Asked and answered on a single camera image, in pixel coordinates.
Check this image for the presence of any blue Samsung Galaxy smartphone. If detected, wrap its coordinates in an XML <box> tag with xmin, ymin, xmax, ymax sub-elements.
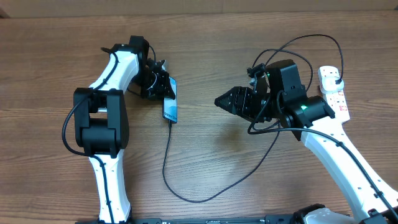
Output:
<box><xmin>162</xmin><ymin>77</ymin><xmax>178</xmax><ymax>123</ymax></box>

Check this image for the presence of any black charger cable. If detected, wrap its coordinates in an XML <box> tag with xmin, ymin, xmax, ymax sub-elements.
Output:
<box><xmin>161</xmin><ymin>34</ymin><xmax>345</xmax><ymax>204</ymax></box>

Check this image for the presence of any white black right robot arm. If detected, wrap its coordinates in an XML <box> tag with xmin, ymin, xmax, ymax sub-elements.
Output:
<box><xmin>215</xmin><ymin>59</ymin><xmax>397</xmax><ymax>223</ymax></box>

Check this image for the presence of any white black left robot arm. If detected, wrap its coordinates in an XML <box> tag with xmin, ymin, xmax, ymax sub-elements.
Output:
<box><xmin>67</xmin><ymin>35</ymin><xmax>178</xmax><ymax>223</ymax></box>

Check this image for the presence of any white charger plug adapter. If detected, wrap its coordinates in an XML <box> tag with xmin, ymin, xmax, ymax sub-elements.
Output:
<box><xmin>320</xmin><ymin>77</ymin><xmax>345</xmax><ymax>95</ymax></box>

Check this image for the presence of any white power strip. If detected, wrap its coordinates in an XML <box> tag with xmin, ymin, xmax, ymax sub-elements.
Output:
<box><xmin>317</xmin><ymin>65</ymin><xmax>350</xmax><ymax>123</ymax></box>

